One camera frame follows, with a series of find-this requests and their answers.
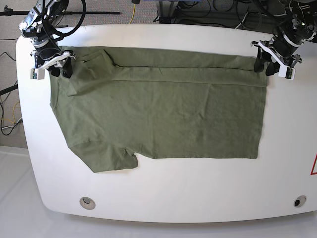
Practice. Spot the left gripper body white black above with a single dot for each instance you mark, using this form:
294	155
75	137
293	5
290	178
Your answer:
278	52

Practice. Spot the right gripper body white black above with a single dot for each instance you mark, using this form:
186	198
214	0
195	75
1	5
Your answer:
58	60

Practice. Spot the olive green T-shirt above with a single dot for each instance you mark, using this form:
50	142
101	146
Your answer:
120	102

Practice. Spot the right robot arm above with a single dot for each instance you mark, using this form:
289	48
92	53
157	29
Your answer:
38	26

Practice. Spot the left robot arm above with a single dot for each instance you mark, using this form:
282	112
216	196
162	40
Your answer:
296	26

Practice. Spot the black stand leg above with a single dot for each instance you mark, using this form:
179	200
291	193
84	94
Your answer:
8	89

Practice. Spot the black tripod bar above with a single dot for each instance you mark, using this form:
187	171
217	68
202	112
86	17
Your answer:
11	12

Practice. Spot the red triangle sticker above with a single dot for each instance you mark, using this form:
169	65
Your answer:
314	167

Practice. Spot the right table grommet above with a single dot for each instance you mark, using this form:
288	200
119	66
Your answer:
300	201

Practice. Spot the table grommet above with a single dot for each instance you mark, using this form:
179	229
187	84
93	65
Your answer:
300	201
87	203

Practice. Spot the left table grommet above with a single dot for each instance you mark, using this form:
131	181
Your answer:
87	203

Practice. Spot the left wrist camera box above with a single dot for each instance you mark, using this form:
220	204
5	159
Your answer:
286	72

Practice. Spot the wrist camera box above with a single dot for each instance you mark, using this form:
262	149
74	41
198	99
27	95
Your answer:
37	73
286	72

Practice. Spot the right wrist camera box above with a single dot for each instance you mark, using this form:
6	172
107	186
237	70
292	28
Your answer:
37	73

